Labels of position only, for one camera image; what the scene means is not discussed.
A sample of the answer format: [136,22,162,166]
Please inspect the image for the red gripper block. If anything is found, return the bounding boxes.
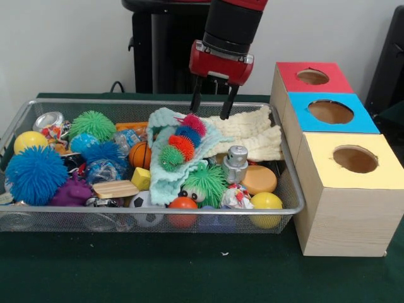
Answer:
[188,47,254,121]

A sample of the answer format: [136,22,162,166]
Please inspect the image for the multicolour spiky caterpillar toy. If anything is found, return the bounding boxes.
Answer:
[160,114,208,173]

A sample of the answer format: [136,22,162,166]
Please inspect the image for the cream waffle cloth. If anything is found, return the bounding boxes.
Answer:
[201,105,285,162]

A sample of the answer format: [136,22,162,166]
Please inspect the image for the light blue waffle cloth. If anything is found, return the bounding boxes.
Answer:
[146,107,236,208]

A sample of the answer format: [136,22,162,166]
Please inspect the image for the wooden box with three holes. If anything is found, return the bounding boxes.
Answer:
[270,61,395,258]

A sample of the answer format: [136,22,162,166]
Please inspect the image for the shallow clear mesh bin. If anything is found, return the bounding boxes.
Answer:
[0,98,306,234]

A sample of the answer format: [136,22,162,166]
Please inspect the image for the silver toy robot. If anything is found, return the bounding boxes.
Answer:
[222,145,249,184]

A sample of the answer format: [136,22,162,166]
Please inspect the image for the green spiky ball with eyes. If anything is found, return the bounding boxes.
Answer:
[180,162,229,209]

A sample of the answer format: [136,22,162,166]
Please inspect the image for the tan round disc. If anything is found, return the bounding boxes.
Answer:
[240,165,278,195]

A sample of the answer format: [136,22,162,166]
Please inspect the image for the yellow plastic ball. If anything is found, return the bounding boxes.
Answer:
[249,191,284,230]
[13,131,50,155]

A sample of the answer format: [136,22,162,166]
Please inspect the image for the plain green spiky ball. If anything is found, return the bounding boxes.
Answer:
[68,110,117,143]

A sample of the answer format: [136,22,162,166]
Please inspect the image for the dark green table cloth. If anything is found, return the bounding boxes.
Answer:
[374,100,404,146]
[0,92,404,303]

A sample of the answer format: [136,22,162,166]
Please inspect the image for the black chair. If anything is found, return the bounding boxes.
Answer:
[364,5,404,111]

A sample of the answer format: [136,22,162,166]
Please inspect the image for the large blue spiky ball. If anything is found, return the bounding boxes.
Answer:
[5,145,69,206]

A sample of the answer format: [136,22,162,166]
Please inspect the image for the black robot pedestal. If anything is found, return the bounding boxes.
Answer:
[121,0,233,95]

